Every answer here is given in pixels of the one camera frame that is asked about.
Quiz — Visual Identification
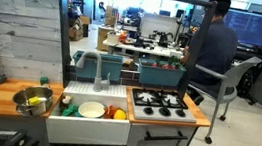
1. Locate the green leafy toy plant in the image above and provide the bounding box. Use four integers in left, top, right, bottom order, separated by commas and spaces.
154, 53, 184, 70

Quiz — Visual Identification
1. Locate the seated person in dark shirt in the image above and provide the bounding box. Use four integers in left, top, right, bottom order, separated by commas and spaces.
176, 0, 245, 109

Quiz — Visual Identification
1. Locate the orange red toy vegetable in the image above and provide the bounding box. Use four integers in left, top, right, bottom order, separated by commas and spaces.
103, 104, 123, 121

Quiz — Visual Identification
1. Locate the white and brown toy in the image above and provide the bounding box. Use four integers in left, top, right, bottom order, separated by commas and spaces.
60, 94, 74, 106

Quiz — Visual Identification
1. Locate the white toy kitchen sink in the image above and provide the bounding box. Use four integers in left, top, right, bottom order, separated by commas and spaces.
43, 76, 136, 146

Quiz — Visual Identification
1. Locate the teal planter box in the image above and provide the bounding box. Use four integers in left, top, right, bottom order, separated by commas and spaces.
70, 49, 125, 84
135, 57, 187, 89

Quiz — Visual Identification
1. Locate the green toy vegetable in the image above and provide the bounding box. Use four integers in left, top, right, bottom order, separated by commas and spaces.
60, 103, 80, 119

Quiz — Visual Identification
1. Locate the black toy kitchen frame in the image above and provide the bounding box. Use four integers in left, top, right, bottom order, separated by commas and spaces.
0, 0, 219, 108

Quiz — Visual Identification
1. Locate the grey office chair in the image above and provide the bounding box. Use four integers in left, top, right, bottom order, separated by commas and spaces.
181, 48, 262, 146

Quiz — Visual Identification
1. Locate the cardboard box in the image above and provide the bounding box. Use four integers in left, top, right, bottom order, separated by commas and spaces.
67, 13, 92, 43

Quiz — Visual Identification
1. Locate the yellow toy lemon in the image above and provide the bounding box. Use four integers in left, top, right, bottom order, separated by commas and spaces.
112, 108, 127, 122

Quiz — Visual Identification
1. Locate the small yellow toy in pot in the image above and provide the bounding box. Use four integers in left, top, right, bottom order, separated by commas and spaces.
27, 95, 48, 109

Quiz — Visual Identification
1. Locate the computer monitor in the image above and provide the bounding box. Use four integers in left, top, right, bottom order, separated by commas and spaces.
219, 7, 262, 49

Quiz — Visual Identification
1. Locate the stainless steel pot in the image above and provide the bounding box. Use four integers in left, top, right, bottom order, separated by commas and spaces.
9, 83, 56, 121

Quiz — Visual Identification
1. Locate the grey wood pattern back panel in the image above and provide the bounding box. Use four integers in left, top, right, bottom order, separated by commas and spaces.
0, 0, 73, 86

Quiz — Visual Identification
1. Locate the grey toy stove top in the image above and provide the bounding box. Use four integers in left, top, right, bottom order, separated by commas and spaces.
127, 86, 201, 127

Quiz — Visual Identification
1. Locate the white plate in sink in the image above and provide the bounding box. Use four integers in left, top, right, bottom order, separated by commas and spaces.
76, 99, 107, 120

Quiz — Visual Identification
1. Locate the black oven door handle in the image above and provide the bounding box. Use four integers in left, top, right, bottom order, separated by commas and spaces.
143, 126, 189, 146

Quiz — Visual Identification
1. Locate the light wooden cabinet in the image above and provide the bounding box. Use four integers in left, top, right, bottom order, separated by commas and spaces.
94, 25, 115, 53

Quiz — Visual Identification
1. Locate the grey toy kitchen faucet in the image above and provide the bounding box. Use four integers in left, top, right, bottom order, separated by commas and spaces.
73, 48, 114, 94

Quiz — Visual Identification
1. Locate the white work table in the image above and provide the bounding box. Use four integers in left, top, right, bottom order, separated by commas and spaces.
101, 35, 186, 64

